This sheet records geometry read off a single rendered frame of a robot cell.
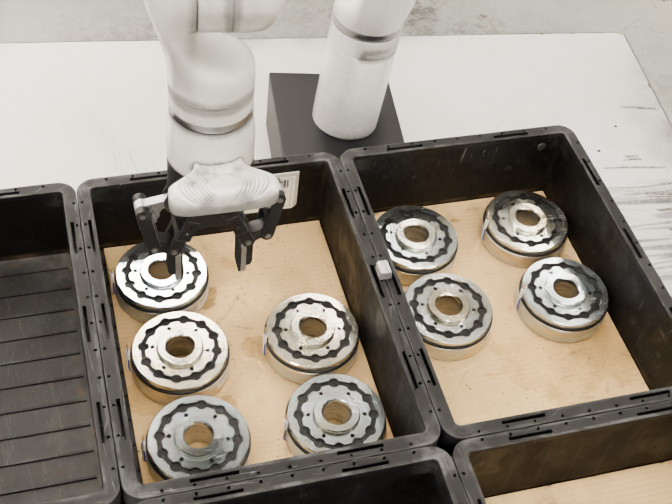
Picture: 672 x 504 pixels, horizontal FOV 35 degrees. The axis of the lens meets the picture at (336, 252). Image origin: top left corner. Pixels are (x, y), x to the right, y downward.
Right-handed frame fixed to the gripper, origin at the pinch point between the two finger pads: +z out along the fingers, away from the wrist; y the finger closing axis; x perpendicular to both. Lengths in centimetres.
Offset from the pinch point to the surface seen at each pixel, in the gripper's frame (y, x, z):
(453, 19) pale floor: -100, -160, 100
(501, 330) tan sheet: -33.6, 1.9, 17.2
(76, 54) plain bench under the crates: 8, -71, 30
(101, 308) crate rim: 10.5, -1.6, 7.3
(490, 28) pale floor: -109, -155, 100
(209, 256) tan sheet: -2.9, -14.9, 17.3
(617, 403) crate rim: -37.0, 19.3, 7.2
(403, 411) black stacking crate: -17.4, 13.3, 11.8
